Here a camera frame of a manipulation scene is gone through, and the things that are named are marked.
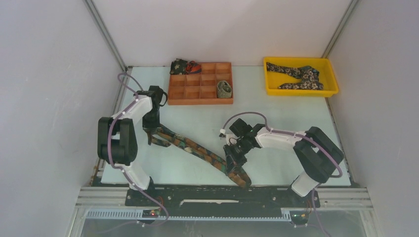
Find green orange patterned tie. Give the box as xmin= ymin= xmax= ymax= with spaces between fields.
xmin=152 ymin=124 xmax=252 ymax=188

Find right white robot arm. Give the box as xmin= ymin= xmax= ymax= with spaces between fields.
xmin=219 ymin=118 xmax=344 ymax=206

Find rolled black floral tie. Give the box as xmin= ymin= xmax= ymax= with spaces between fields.
xmin=169 ymin=58 xmax=188 ymax=75

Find rolled red black tie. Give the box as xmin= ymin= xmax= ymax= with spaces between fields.
xmin=185 ymin=61 xmax=202 ymax=75

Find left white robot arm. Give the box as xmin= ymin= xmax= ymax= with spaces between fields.
xmin=97 ymin=85 xmax=167 ymax=206

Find rolled olive green tie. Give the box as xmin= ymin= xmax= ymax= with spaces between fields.
xmin=216 ymin=80 xmax=233 ymax=99

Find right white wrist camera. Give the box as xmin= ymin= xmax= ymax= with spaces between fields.
xmin=219 ymin=128 xmax=226 ymax=138

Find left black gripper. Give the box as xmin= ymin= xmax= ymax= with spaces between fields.
xmin=141 ymin=108 xmax=161 ymax=137

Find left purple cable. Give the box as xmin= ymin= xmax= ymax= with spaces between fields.
xmin=107 ymin=72 xmax=170 ymax=228

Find dark floral tie in bin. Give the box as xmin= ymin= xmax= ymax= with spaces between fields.
xmin=266 ymin=62 xmax=324 ymax=90

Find yellow plastic bin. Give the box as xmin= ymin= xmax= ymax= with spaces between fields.
xmin=263 ymin=57 xmax=339 ymax=98

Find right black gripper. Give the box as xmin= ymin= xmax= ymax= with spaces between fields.
xmin=223 ymin=137 xmax=251 ymax=176

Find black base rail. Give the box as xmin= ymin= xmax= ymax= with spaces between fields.
xmin=125 ymin=185 xmax=320 ymax=219

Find orange compartment tray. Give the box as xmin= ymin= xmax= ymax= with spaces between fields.
xmin=168 ymin=62 xmax=234 ymax=105

